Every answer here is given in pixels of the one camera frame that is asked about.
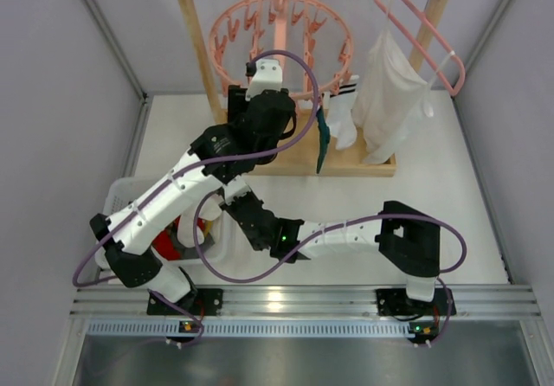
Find dark green sock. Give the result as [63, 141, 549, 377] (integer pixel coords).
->
[316, 105, 331, 175]

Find white sock black stripes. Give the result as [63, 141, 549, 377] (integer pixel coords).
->
[326, 74, 359, 151]

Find pink round clip hanger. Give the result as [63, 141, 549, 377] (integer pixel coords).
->
[209, 0, 354, 93]

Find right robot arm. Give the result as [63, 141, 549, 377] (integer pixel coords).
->
[220, 190, 441, 303]

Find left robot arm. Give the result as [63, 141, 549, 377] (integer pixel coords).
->
[90, 87, 302, 309]

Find white garment on hanger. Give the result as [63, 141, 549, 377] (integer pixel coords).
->
[351, 29, 434, 164]

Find pink clothes hanger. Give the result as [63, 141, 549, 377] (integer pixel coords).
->
[372, 0, 467, 97]

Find wooden clothes rack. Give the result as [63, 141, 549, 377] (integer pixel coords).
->
[172, 0, 458, 178]

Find grey sock in basket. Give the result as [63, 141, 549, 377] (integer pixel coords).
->
[174, 233, 216, 261]

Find red sock in basket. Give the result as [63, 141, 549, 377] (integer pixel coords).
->
[152, 228, 181, 261]

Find white plastic basket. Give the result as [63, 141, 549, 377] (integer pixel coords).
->
[103, 177, 232, 266]

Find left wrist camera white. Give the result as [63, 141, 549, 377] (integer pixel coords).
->
[245, 58, 283, 101]

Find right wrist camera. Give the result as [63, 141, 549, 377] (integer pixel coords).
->
[222, 176, 251, 204]

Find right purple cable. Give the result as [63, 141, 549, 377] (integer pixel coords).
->
[192, 189, 468, 348]

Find purple cable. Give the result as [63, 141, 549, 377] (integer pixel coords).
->
[71, 49, 320, 287]
[192, 189, 468, 348]

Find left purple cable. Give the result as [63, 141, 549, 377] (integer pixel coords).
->
[71, 49, 320, 287]

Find aluminium mounting rail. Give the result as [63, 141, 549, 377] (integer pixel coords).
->
[69, 285, 541, 339]

